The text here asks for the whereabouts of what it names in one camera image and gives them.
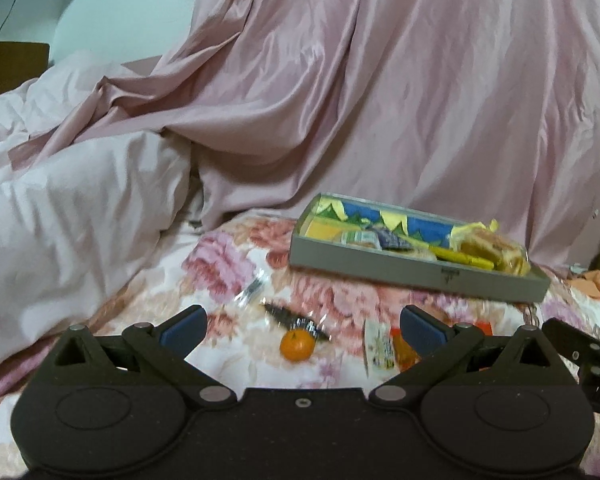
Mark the bread snack in wrapper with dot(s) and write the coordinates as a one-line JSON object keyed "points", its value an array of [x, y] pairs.
{"points": [[485, 242]]}

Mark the dark seaweed snack packet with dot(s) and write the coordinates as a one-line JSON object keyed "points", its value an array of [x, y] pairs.
{"points": [[294, 321]]}

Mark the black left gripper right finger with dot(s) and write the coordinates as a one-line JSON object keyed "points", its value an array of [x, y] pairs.
{"points": [[490, 403]]}

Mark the orange red snack packet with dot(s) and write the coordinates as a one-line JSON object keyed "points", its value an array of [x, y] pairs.
{"points": [[405, 349]]}

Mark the clear wrapper with barcode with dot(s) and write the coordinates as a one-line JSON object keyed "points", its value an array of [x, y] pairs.
{"points": [[252, 291]]}

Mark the pink satin curtain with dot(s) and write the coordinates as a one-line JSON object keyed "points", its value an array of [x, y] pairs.
{"points": [[472, 109]]}

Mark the small orange mandarin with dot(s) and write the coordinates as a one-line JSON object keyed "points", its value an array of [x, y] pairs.
{"points": [[297, 345]]}

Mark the grey snack box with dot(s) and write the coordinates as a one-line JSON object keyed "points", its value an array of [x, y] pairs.
{"points": [[381, 243]]}

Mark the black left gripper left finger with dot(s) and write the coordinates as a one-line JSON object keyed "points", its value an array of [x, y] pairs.
{"points": [[115, 403]]}

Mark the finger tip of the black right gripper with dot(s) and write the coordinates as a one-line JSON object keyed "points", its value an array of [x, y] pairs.
{"points": [[569, 342]]}

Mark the white green snack packet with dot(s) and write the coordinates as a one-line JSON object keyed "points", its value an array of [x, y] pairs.
{"points": [[379, 356]]}

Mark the pale pink duvet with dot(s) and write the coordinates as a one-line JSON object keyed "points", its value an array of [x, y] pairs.
{"points": [[77, 226]]}

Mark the wooden headboard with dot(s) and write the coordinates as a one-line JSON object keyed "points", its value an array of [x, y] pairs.
{"points": [[20, 62]]}

